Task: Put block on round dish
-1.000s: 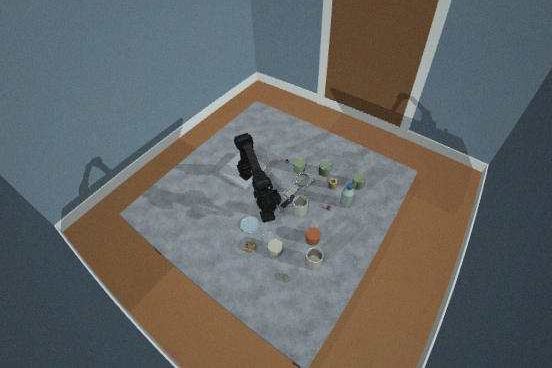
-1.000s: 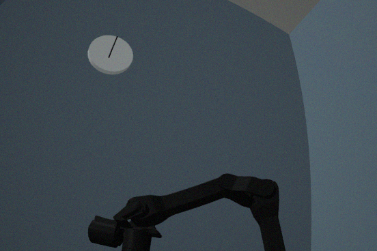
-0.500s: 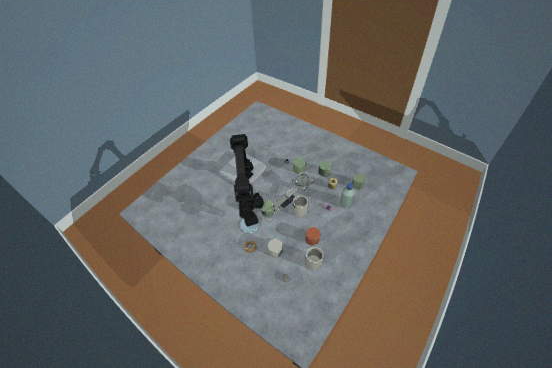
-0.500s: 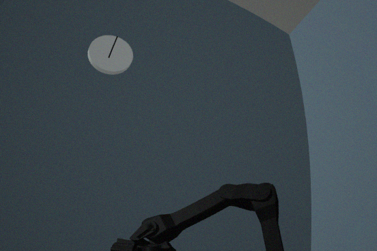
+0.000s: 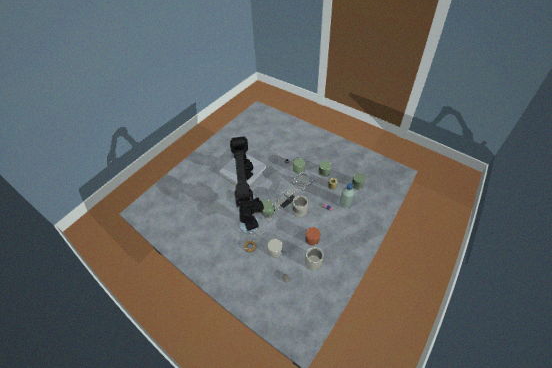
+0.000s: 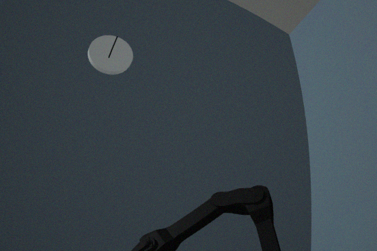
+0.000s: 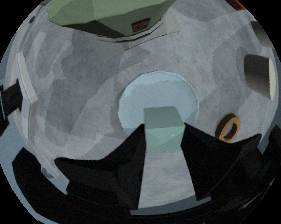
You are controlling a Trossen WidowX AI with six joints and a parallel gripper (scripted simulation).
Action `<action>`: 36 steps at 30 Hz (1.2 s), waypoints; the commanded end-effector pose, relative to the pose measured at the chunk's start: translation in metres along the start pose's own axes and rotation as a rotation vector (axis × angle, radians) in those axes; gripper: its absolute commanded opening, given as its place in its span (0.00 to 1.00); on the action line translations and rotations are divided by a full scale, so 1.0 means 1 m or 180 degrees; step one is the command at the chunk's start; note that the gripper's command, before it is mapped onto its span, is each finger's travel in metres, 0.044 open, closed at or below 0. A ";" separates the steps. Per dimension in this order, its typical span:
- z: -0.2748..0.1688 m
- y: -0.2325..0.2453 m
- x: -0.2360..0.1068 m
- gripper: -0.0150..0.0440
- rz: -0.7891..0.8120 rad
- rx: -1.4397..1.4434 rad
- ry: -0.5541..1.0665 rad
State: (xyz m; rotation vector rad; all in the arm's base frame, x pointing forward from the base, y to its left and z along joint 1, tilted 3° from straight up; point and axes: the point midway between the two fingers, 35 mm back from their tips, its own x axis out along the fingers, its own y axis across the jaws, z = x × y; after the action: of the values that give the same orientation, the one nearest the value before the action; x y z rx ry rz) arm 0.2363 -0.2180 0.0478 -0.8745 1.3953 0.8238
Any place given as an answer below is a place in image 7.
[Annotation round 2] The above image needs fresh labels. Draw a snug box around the pale green block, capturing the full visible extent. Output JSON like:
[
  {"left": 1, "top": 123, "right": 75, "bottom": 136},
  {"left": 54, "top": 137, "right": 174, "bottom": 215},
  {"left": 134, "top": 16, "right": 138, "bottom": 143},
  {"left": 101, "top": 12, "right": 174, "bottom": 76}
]
[{"left": 144, "top": 105, "right": 185, "bottom": 153}]

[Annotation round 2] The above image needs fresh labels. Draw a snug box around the orange ring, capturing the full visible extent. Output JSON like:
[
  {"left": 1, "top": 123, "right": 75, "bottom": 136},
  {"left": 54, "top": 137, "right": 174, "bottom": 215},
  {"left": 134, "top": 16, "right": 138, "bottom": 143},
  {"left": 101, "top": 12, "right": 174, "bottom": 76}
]
[{"left": 214, "top": 113, "right": 241, "bottom": 143}]

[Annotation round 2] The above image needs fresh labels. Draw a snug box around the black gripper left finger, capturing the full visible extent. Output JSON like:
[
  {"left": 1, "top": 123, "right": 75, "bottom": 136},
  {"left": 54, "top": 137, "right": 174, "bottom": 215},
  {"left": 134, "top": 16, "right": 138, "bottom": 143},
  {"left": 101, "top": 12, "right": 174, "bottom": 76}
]
[{"left": 54, "top": 124, "right": 145, "bottom": 210}]

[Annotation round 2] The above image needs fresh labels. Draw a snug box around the pale blue round dish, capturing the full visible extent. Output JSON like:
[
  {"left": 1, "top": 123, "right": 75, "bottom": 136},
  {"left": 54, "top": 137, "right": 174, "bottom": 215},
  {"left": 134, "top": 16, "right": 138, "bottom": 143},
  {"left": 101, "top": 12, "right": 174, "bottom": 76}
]
[{"left": 119, "top": 69, "right": 200, "bottom": 136}]

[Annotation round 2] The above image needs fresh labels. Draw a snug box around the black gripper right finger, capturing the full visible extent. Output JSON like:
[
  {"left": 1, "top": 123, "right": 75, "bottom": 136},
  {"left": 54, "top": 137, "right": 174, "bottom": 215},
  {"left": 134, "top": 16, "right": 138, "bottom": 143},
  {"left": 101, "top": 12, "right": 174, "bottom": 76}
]
[{"left": 180, "top": 123, "right": 262, "bottom": 201}]

